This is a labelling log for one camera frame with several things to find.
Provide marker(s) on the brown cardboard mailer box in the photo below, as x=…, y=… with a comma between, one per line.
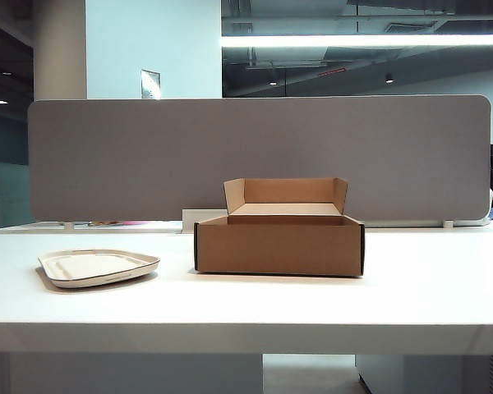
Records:
x=271, y=250

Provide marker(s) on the grey fabric desk partition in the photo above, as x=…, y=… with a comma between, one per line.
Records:
x=148, y=156

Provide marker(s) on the brown flat item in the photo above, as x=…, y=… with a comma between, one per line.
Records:
x=102, y=223

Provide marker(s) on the pink flat item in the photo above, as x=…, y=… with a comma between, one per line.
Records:
x=131, y=223

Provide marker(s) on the black ceiling spotlight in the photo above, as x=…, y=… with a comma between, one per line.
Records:
x=389, y=79
x=273, y=82

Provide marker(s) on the framed wall notice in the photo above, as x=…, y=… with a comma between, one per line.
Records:
x=150, y=84

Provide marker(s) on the red ceiling sign strip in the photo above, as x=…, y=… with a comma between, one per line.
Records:
x=333, y=72

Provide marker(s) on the dark glass door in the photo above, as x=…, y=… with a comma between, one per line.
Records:
x=8, y=123

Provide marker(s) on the beige pulp fibre lid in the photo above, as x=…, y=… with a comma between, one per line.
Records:
x=98, y=267

